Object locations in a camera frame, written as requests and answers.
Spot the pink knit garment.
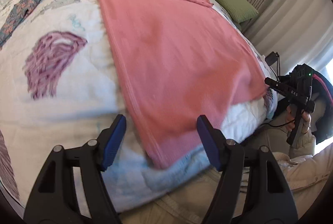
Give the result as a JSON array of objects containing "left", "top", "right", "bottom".
[{"left": 98, "top": 0, "right": 267, "bottom": 169}]

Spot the beige sleeve forearm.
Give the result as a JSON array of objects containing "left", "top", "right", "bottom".
[{"left": 244, "top": 129, "right": 332, "bottom": 217}]

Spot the person's right hand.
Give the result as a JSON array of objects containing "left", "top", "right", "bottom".
[{"left": 286, "top": 105, "right": 311, "bottom": 134}]

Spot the grey pleated curtain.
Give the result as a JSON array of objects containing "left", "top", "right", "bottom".
[{"left": 242, "top": 0, "right": 332, "bottom": 73}]

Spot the green ribbed pillow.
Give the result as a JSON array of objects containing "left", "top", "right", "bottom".
[{"left": 216, "top": 0, "right": 258, "bottom": 24}]

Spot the white seashell print quilt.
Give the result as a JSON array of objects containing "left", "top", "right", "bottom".
[{"left": 1, "top": 0, "right": 277, "bottom": 212}]

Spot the dark floral patterned garment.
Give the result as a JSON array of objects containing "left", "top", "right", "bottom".
[{"left": 1, "top": 0, "right": 41, "bottom": 48}]

